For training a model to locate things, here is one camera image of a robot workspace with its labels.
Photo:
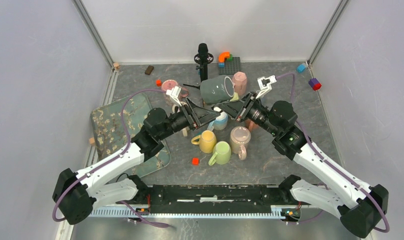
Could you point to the red cube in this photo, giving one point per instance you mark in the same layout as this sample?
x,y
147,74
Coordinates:
x,y
195,161

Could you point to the pink octagonal mug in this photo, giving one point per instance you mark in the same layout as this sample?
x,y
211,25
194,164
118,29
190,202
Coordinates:
x,y
239,80

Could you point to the grey lego baseplate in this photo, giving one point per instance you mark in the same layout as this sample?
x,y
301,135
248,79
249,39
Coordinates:
x,y
231,67

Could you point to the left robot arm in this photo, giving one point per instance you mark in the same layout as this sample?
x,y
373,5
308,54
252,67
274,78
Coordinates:
x,y
77,194

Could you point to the pink ghost pattern mug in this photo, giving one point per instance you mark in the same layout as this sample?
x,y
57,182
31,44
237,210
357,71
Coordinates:
x,y
170,84

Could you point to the blue block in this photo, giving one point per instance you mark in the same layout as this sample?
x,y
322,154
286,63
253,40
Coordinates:
x,y
301,68

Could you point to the yellow-green octagonal mug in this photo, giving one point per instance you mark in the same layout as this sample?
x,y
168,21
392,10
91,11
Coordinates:
x,y
235,97

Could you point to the purple red block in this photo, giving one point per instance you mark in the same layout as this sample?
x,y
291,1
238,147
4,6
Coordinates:
x,y
314,84

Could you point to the light green mug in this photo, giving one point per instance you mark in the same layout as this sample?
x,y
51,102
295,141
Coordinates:
x,y
221,154

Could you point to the iridescent pink mug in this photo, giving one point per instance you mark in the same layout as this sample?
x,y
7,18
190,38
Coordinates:
x,y
239,139

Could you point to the salmon flower mug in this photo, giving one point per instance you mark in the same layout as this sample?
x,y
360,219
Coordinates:
x,y
250,125

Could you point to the black microphone on tripod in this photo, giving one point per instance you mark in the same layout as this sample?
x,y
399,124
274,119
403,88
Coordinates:
x,y
203,58

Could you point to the dark green mug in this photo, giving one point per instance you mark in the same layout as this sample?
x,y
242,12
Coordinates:
x,y
217,90

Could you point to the floral green tray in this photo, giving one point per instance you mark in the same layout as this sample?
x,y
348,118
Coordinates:
x,y
110,136

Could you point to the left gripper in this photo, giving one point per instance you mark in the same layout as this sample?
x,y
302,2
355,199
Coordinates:
x,y
197,115

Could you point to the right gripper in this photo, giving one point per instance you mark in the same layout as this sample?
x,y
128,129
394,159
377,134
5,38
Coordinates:
x,y
239,109

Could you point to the green lego brick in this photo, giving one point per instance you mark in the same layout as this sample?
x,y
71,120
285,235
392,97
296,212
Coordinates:
x,y
229,58

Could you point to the tall seashell cream mug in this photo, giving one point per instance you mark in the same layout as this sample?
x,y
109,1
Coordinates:
x,y
179,121

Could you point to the blue white mug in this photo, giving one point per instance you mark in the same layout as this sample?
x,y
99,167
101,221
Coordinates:
x,y
220,123

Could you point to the orange curved block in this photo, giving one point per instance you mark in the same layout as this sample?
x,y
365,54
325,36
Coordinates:
x,y
223,57

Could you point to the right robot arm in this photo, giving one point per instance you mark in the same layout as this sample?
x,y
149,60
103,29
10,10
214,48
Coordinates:
x,y
360,207

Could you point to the yellow mug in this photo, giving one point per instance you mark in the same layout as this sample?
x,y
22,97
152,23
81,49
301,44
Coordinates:
x,y
206,141

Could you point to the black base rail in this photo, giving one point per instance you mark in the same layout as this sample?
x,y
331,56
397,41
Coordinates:
x,y
212,199

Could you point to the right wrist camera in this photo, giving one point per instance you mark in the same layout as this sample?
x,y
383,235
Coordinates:
x,y
265,85

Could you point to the brown block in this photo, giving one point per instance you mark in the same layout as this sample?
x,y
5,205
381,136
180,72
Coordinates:
x,y
149,70

